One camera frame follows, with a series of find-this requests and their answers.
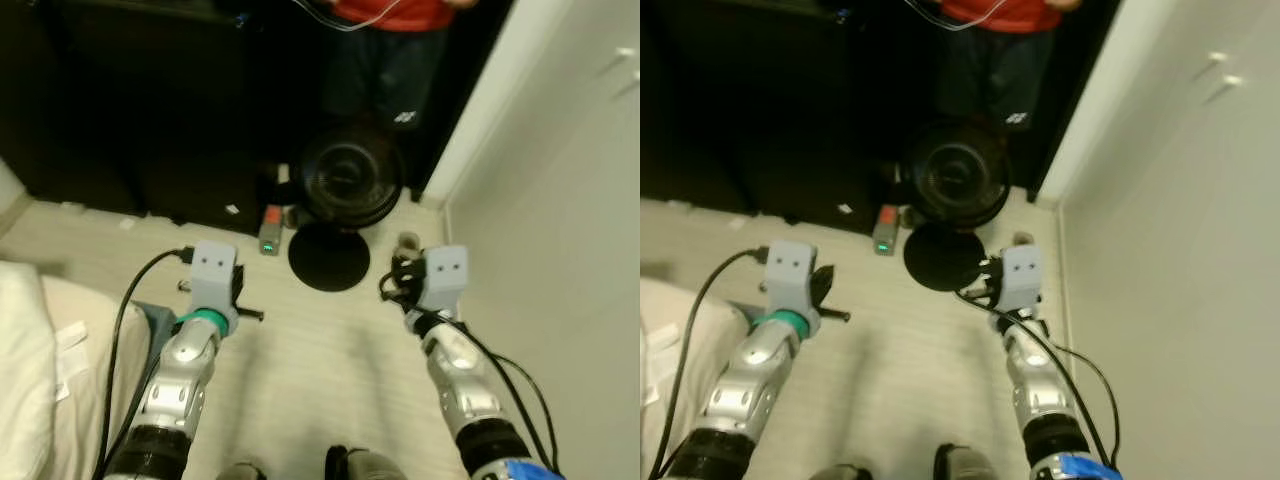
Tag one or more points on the bed with cream sheet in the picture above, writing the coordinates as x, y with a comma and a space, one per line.
715, 350
110, 360

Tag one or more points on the small grey round object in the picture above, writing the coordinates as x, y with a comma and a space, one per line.
409, 241
1023, 240

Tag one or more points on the person in red shirt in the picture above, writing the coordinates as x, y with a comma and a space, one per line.
1000, 60
390, 60

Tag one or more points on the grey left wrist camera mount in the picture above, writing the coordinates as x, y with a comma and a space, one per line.
792, 280
213, 275

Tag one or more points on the device with green light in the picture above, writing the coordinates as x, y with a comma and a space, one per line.
269, 235
884, 235

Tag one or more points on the grey left robot leg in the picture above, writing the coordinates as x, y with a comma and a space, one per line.
842, 472
242, 472

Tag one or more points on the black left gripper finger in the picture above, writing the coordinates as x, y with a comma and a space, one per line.
824, 282
238, 282

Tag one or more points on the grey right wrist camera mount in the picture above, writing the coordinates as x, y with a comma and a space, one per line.
1022, 278
445, 275

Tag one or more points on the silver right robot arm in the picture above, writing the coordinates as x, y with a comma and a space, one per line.
465, 390
1040, 390

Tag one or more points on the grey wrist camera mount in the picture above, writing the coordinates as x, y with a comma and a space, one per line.
213, 275
1022, 278
792, 280
445, 275

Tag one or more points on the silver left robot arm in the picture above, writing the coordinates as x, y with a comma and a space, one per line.
750, 385
180, 385

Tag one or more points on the black round base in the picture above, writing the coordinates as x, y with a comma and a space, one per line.
940, 258
328, 258

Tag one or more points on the grey right robot leg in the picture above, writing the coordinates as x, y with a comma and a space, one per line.
365, 465
972, 465

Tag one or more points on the grey robot leg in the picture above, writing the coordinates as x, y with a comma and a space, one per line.
365, 465
842, 472
242, 472
972, 465

